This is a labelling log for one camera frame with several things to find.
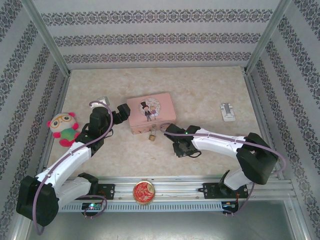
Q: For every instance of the pink wedding couple tin box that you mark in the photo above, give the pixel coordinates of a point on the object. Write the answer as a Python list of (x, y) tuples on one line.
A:
[(150, 107)]

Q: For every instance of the small brass padlock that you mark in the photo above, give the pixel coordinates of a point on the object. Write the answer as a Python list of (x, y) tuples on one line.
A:
[(152, 136)]

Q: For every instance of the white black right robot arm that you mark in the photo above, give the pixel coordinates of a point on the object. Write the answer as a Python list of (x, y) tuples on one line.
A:
[(217, 143)]

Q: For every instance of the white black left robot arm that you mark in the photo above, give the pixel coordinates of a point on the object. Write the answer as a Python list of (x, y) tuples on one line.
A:
[(67, 160)]

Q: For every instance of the panda plush toy with glasses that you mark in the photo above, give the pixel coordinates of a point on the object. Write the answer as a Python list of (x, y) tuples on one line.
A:
[(62, 125)]

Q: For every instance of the white metal latch plate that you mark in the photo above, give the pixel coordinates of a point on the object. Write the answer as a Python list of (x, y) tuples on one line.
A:
[(227, 112)]

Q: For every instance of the round red gold tin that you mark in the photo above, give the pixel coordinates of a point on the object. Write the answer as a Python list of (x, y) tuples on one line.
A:
[(143, 192)]

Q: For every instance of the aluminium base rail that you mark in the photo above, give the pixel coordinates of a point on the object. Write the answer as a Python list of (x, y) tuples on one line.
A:
[(175, 186)]

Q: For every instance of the aluminium side rail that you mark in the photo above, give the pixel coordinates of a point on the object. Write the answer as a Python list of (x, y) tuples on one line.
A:
[(53, 117), (260, 112)]

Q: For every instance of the aluminium frame post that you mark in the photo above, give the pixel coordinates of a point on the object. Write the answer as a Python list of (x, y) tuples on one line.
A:
[(268, 35), (45, 35)]

